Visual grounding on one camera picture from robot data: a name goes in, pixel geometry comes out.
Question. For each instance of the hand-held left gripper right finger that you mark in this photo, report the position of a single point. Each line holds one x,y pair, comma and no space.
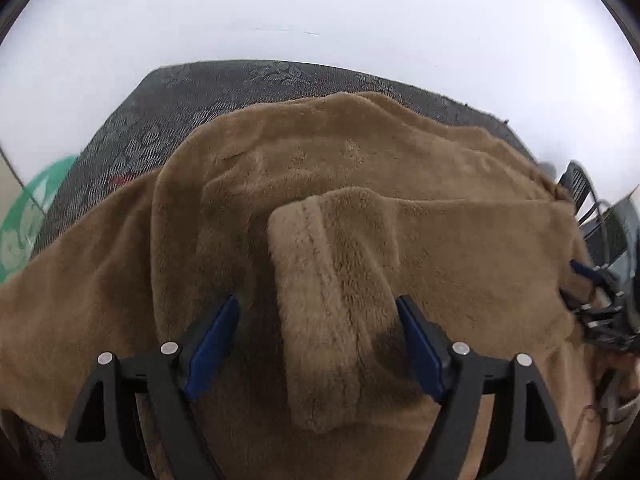
420,350

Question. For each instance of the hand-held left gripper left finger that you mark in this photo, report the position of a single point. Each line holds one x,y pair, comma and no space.
212,345

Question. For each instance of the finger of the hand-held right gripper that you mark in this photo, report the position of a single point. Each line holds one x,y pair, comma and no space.
587,272

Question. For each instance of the brown fleece garment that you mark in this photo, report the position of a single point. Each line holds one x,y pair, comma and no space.
350,170

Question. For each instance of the black mesh chair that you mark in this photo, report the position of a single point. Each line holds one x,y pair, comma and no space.
577,182

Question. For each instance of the green round flower emblem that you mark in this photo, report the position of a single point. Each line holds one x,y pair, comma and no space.
25,225

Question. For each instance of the black dotted tablecloth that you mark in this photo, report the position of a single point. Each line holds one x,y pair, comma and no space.
175,100

